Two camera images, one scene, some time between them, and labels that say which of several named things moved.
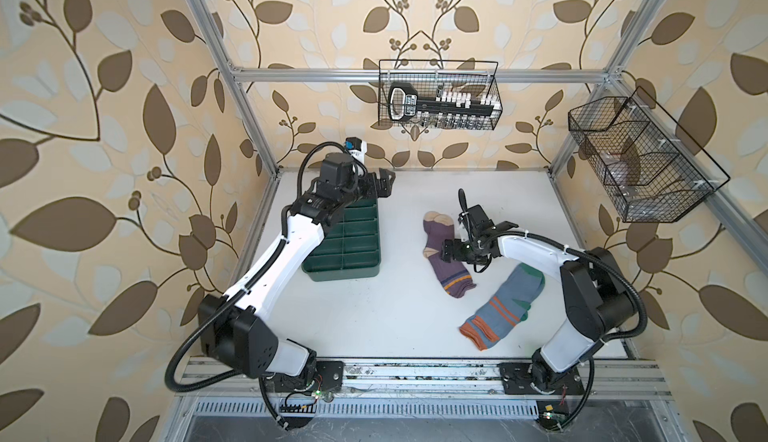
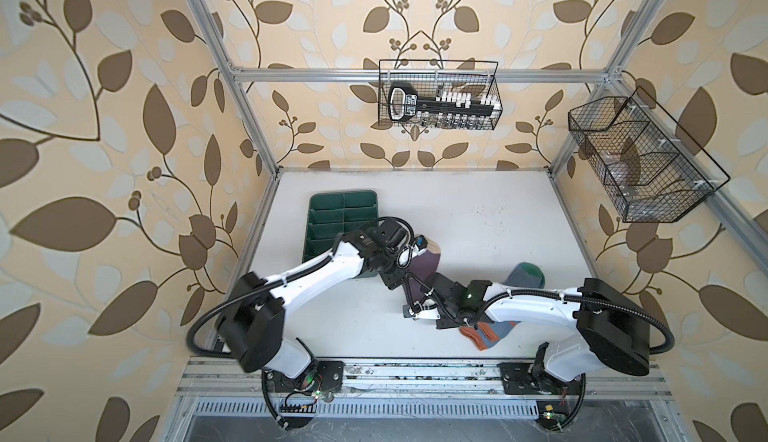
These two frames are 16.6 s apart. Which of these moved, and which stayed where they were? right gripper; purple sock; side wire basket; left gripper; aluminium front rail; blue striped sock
Moved: left gripper; purple sock; right gripper
Stayed: side wire basket; blue striped sock; aluminium front rail
